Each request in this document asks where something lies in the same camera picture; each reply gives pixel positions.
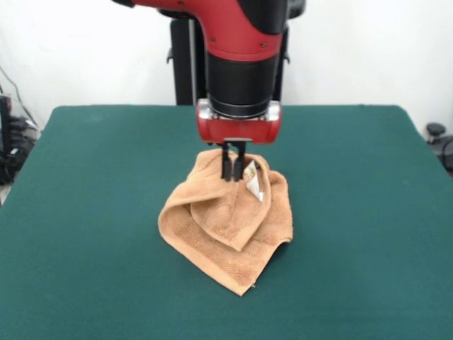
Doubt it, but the grey cable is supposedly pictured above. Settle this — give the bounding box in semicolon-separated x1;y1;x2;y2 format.
0;65;40;129

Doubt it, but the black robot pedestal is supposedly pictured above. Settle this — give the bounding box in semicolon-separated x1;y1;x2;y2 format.
165;0;309;106

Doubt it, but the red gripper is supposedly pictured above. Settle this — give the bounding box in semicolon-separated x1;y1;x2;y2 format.
196;105;284;183

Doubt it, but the tan terry towel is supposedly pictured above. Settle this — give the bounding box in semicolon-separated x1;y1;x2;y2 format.
157;148;294;298

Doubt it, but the grey chair base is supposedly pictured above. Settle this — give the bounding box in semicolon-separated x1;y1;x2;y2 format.
425;122;453;171

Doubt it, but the black cable heap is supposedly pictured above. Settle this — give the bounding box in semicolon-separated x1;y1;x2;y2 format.
0;116;40;186

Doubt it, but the black upright box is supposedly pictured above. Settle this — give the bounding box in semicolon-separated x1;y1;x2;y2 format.
0;93;13;157

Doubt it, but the dark green table cloth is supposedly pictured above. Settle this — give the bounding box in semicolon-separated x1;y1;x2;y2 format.
0;104;453;340

